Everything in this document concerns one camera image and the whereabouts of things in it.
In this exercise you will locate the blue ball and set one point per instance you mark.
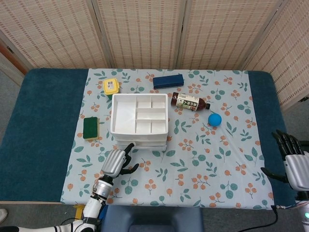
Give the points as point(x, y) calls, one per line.
point(214, 120)

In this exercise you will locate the white shoe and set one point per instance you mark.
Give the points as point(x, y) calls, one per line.
point(3, 216)

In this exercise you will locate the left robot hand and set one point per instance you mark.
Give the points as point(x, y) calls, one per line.
point(113, 162)

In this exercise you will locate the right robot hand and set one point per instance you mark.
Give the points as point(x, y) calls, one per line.
point(298, 171)

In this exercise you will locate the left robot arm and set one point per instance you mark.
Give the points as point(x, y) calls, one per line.
point(102, 188)

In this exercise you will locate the white drawer organizer box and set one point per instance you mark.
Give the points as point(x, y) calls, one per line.
point(123, 113)

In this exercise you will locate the woven folding screen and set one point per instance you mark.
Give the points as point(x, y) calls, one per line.
point(144, 31)

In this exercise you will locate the green and yellow sponge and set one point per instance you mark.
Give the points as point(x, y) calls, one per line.
point(91, 128)

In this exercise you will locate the dark blue rectangular box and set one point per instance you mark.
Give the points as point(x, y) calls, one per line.
point(167, 81)

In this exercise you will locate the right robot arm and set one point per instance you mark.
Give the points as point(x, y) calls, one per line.
point(305, 217)

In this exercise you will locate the brown tea bottle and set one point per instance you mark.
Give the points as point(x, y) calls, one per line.
point(188, 101)

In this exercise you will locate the teal table cover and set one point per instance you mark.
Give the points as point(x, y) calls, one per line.
point(36, 133)

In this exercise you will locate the brown wooden door frame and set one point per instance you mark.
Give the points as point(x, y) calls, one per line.
point(12, 58)

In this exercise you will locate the floral fruit print tablecloth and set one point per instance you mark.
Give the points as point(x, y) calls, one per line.
point(193, 169)

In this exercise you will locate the clear plastic container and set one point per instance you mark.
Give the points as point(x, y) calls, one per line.
point(152, 146)

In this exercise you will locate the yellow lidded container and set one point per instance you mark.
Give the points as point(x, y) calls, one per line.
point(111, 85)

